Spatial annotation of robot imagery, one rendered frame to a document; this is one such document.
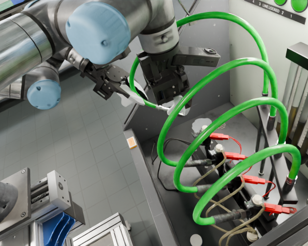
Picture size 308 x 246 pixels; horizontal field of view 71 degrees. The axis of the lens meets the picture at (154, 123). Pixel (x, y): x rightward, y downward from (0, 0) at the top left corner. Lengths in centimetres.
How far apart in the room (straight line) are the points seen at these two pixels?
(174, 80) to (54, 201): 65
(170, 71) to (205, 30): 42
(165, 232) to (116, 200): 125
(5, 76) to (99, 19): 16
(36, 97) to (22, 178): 46
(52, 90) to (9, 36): 25
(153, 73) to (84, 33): 19
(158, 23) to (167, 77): 12
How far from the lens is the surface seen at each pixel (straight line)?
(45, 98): 60
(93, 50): 31
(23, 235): 99
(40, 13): 40
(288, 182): 57
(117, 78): 65
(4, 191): 93
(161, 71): 47
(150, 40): 41
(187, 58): 47
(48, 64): 70
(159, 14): 39
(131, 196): 191
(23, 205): 92
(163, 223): 74
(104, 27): 30
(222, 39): 93
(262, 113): 74
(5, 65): 36
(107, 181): 208
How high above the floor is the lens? 164
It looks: 46 degrees down
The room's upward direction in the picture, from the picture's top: 22 degrees counter-clockwise
